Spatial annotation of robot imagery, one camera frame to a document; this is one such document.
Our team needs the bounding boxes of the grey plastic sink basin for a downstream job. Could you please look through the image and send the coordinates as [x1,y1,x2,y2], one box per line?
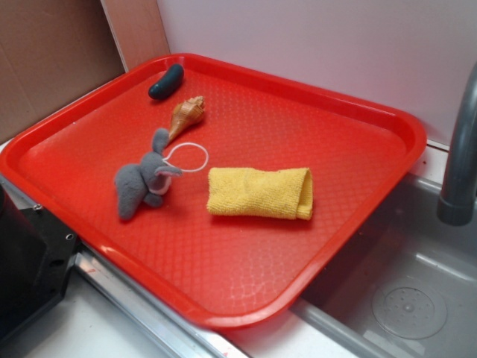
[227,172,477,358]

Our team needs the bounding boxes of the dark green toy cucumber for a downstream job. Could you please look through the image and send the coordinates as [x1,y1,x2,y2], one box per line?
[148,63,184,100]

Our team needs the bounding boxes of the tan conch seashell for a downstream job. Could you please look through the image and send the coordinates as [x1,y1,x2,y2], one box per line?
[168,95,205,142]

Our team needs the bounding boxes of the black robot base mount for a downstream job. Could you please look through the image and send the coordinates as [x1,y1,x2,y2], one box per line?
[1,189,79,344]

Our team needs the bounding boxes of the grey plush elephant toy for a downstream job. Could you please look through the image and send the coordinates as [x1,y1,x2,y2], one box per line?
[114,128,185,221]

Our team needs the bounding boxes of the folded yellow cloth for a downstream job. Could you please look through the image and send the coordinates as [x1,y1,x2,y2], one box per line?
[206,168,313,220]

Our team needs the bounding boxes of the brown cardboard panel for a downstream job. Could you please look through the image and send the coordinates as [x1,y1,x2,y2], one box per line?
[1,1,169,142]

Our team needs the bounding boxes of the grey sink faucet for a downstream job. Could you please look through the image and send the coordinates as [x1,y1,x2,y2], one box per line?
[437,68,476,226]

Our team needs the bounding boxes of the red plastic tray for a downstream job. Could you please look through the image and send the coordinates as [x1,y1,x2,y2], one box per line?
[1,54,426,330]

